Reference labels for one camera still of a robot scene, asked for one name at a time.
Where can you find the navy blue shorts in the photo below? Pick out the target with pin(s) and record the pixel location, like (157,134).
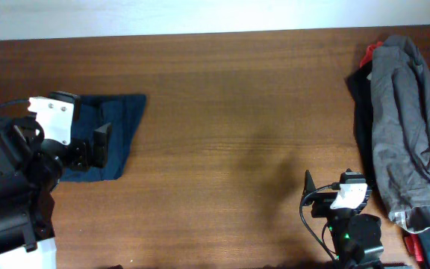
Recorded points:
(125,113)

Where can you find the black garment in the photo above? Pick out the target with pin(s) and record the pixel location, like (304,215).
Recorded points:
(359,87)

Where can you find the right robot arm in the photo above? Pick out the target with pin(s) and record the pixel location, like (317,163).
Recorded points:
(356,236)

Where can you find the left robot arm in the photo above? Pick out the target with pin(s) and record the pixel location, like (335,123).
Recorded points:
(30,168)

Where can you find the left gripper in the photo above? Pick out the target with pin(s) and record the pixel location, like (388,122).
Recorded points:
(85,158)

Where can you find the red garment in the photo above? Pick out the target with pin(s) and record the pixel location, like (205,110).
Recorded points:
(369,53)

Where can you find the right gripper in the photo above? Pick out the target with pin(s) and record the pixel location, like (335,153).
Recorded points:
(323,202)

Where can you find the grey garment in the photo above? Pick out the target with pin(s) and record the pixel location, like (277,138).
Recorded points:
(400,96)

